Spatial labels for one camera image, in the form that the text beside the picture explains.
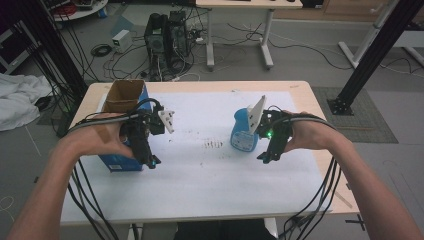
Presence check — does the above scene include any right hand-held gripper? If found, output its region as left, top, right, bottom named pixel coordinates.
left=247, top=95, right=294, bottom=165

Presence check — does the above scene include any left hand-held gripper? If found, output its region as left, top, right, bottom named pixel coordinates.
left=119, top=99, right=176, bottom=170

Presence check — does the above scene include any blue spray bottle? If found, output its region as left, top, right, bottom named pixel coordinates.
left=230, top=106, right=261, bottom=154

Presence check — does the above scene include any blue cardboard box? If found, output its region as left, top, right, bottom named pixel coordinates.
left=98, top=78, right=153, bottom=173

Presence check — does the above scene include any person's right hand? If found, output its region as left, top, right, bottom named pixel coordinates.
left=282, top=110, right=345, bottom=154

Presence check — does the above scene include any person's left hand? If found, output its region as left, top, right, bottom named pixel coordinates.
left=61, top=112, right=135, bottom=160

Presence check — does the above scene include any white table mat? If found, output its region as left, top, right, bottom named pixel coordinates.
left=60, top=90, right=333, bottom=224

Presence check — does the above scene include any grey floor mat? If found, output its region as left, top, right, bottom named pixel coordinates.
left=311, top=86, right=400, bottom=145

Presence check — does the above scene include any black computer tower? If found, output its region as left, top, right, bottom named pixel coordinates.
left=167, top=10, right=192, bottom=73
left=143, top=12, right=172, bottom=82

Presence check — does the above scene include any small white device box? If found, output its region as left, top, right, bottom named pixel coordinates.
left=111, top=29, right=133, bottom=54

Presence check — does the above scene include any white metal stand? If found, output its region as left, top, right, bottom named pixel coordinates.
left=337, top=0, right=401, bottom=70

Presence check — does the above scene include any white crumpled cloth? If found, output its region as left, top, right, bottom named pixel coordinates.
left=0, top=72, right=54, bottom=132

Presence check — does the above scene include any white-legged wooden desk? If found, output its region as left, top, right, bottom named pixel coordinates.
left=195, top=0, right=304, bottom=72

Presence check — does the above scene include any round white table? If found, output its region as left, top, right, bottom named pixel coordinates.
left=43, top=0, right=110, bottom=23

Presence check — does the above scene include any left hand-held gripper cable bundle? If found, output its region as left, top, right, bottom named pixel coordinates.
left=66, top=97, right=165, bottom=240

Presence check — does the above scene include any hand-held gripper cable bundle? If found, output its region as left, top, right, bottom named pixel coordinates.
left=66, top=97, right=165, bottom=240
left=269, top=105, right=344, bottom=240

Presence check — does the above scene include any right hand-held gripper cable bundle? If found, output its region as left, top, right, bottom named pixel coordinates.
left=269, top=105, right=344, bottom=240

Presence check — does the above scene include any coiled black cable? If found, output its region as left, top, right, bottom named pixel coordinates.
left=90, top=43, right=114, bottom=58

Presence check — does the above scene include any black aluminium frame post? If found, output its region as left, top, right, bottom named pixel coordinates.
left=327, top=0, right=424, bottom=117
left=11, top=0, right=89, bottom=138

